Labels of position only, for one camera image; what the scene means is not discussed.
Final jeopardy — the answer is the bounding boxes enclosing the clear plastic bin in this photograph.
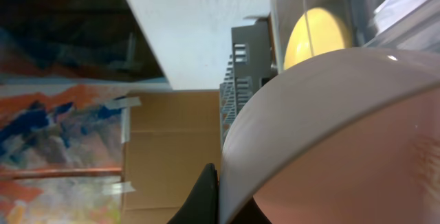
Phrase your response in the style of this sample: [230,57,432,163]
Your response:
[271,0,439,71]

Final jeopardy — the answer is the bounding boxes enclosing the white bowl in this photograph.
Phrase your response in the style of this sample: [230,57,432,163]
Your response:
[219,48,439,223]

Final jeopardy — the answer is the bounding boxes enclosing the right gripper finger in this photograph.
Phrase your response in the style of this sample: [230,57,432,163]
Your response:
[168,163,218,224]

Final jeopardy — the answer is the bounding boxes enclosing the cardboard box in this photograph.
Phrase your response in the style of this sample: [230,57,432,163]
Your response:
[122,91,221,223]

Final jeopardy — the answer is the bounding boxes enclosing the yellow plate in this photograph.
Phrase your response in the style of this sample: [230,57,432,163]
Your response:
[283,8,353,70]

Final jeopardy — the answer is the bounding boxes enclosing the colourful painted cloth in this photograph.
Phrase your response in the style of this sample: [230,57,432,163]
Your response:
[0,24,166,224]

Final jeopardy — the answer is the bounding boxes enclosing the grey dishwasher rack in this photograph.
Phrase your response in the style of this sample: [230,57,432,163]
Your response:
[219,19,278,144]

